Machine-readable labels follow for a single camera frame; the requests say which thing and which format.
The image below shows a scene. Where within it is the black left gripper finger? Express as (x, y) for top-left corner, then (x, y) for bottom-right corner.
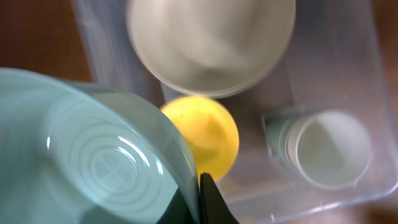
(157, 172), (238, 224)

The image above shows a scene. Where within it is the yellow small bowl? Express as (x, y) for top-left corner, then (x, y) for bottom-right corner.
(160, 96), (239, 181)

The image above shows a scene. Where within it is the cream white plastic cup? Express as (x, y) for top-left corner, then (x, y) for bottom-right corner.
(285, 110), (373, 190)

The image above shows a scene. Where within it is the mint green small bowl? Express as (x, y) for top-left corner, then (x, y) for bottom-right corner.
(1, 68), (200, 223)

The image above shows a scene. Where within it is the cream plate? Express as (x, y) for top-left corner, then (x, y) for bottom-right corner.
(126, 0), (296, 98)

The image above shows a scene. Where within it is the mint green plastic cup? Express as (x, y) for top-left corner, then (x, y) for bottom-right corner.
(262, 117), (295, 170)

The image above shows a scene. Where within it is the clear plastic storage container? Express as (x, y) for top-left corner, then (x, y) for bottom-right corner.
(72, 0), (397, 223)

